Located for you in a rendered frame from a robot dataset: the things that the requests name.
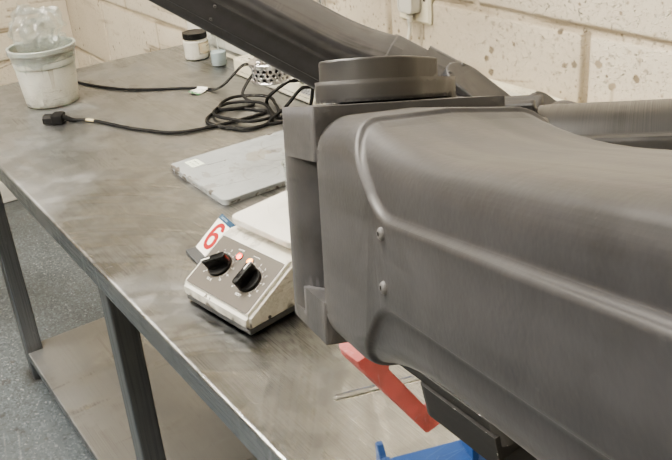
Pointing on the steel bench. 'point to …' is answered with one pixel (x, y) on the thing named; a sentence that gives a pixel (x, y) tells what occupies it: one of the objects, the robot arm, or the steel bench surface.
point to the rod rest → (434, 453)
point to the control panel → (222, 288)
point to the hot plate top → (267, 219)
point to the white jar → (195, 44)
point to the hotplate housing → (260, 314)
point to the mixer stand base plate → (237, 169)
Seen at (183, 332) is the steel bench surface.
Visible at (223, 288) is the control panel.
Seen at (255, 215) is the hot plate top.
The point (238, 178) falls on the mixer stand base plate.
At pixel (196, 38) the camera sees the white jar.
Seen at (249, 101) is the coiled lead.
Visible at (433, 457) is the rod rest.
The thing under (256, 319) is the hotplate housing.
